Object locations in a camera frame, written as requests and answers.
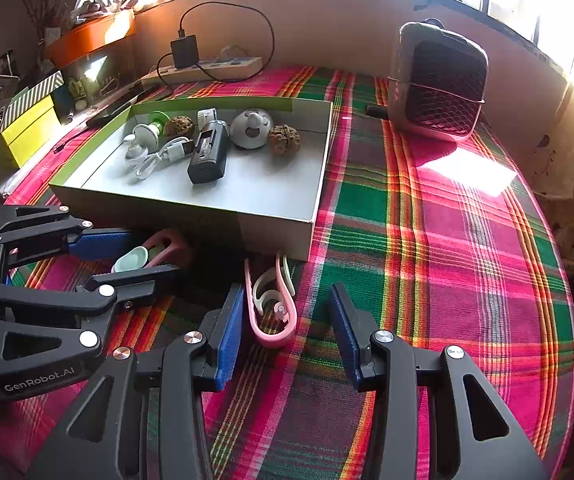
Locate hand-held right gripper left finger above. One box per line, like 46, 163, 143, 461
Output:
26, 282, 245, 480

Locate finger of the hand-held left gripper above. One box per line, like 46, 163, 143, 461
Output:
0, 204, 134, 267
0, 263, 184, 368

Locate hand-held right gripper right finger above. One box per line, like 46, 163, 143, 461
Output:
329, 282, 550, 480

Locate pink loop-shaped clip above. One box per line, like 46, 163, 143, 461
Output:
244, 251, 297, 348

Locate pink clip with green pad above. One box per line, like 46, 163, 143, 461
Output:
112, 228, 193, 276

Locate white usb cable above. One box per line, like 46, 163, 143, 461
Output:
124, 136, 194, 181

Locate white round knob disc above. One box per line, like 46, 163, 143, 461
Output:
129, 124, 160, 147

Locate black rectangular device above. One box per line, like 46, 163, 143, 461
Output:
187, 121, 230, 185

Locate brown walnut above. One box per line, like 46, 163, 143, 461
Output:
163, 116, 197, 140
266, 125, 302, 157

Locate green cardboard box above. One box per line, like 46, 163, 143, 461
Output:
49, 99, 335, 262

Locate white dome toy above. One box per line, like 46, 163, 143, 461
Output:
231, 108, 274, 150

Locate pink green plaid cloth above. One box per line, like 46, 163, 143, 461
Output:
0, 65, 574, 480

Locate yellow box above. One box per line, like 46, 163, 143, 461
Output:
0, 95, 60, 168

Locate black phone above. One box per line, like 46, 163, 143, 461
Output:
84, 85, 160, 127

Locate green striped box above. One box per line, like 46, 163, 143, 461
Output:
7, 71, 65, 123

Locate orange tray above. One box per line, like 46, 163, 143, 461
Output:
44, 9, 136, 68

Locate black power adapter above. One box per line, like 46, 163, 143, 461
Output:
170, 35, 199, 69

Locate beige power strip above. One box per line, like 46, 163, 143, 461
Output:
141, 56, 264, 86

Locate dried branches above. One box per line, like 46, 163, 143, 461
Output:
17, 0, 75, 41

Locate pink space heater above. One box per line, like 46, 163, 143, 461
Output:
388, 19, 489, 143

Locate black phone cable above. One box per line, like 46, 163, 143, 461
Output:
54, 125, 92, 153

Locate black adapter cable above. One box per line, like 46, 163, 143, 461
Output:
156, 1, 276, 83

